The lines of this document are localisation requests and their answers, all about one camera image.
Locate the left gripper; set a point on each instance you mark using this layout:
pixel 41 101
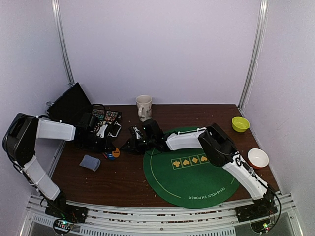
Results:
pixel 104 147

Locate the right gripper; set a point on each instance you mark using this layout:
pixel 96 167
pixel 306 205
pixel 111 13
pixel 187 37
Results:
pixel 134 143

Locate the orange big blind button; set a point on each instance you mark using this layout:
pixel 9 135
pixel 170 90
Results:
pixel 116 153

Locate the blue small blind button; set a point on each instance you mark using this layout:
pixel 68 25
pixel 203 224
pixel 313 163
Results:
pixel 110 156

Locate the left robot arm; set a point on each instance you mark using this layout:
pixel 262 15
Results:
pixel 25 131

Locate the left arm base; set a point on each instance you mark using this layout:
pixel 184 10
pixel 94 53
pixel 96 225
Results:
pixel 70 213

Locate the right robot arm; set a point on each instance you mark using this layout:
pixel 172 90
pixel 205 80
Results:
pixel 217 145

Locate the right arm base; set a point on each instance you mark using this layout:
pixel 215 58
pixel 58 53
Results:
pixel 260 208

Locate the black poker chip case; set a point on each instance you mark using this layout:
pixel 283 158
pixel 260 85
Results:
pixel 71 106

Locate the beige ceramic mug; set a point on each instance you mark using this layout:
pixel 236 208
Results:
pixel 144 107

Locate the round green poker mat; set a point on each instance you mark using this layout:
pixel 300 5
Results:
pixel 187 179

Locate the yellow-green plastic bowl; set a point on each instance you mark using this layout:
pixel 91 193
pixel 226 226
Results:
pixel 240 124

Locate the white orange bowl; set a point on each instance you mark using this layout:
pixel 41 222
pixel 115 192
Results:
pixel 258 158

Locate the left aluminium frame post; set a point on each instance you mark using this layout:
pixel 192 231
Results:
pixel 59 27

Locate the aluminium frame post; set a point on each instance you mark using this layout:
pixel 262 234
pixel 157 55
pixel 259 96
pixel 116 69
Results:
pixel 59 27
pixel 258 42

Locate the right aluminium frame post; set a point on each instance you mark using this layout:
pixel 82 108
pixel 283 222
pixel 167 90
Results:
pixel 258 42

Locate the aluminium front rail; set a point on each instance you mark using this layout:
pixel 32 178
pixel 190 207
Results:
pixel 219 220

